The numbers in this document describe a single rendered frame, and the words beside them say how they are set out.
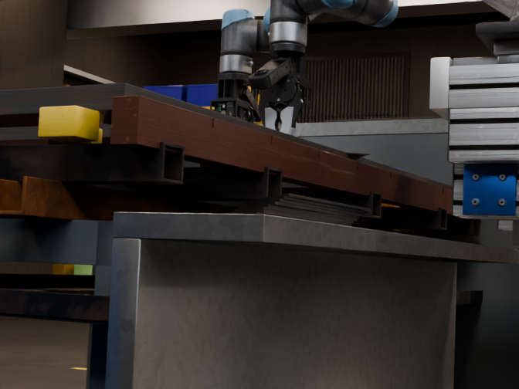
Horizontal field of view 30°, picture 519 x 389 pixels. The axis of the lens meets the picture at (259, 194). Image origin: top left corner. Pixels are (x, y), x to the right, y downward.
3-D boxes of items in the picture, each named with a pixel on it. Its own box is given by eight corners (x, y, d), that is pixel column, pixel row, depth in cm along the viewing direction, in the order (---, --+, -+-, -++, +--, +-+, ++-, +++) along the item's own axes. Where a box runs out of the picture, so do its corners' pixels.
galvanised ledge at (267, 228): (112, 237, 114) (113, 211, 114) (440, 261, 229) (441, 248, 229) (262, 241, 105) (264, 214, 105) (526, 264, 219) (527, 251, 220)
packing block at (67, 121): (37, 137, 124) (39, 106, 124) (62, 142, 128) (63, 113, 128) (74, 136, 121) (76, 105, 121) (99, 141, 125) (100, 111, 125)
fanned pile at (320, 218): (167, 217, 123) (168, 186, 123) (299, 231, 157) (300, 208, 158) (252, 218, 117) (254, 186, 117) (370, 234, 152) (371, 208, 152)
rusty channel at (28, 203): (-24, 214, 127) (-22, 176, 127) (400, 252, 273) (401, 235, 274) (23, 214, 123) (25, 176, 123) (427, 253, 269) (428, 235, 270)
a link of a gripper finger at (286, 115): (304, 155, 192) (306, 109, 193) (291, 152, 187) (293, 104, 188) (290, 156, 194) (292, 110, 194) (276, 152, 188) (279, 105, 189)
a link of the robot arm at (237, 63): (229, 62, 230) (260, 60, 227) (228, 81, 230) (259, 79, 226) (214, 55, 224) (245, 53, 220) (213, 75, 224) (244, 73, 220)
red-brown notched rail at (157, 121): (110, 144, 120) (112, 96, 120) (466, 221, 263) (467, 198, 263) (137, 143, 118) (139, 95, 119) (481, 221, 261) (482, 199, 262)
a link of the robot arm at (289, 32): (297, 20, 188) (259, 23, 191) (296, 43, 187) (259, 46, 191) (313, 29, 194) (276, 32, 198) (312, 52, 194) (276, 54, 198)
